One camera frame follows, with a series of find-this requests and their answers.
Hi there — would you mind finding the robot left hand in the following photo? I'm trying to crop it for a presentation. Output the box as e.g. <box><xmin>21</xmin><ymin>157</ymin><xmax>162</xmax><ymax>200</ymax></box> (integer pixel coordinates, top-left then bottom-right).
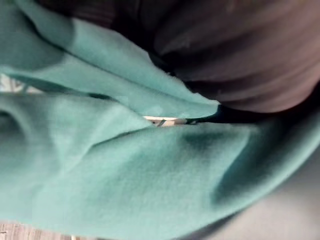
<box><xmin>37</xmin><ymin>0</ymin><xmax>320</xmax><ymax>113</ymax></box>

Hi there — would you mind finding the teal garment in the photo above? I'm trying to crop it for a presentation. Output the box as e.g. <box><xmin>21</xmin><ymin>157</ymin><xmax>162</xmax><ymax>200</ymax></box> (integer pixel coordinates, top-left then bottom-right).
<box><xmin>0</xmin><ymin>0</ymin><xmax>320</xmax><ymax>240</ymax></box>

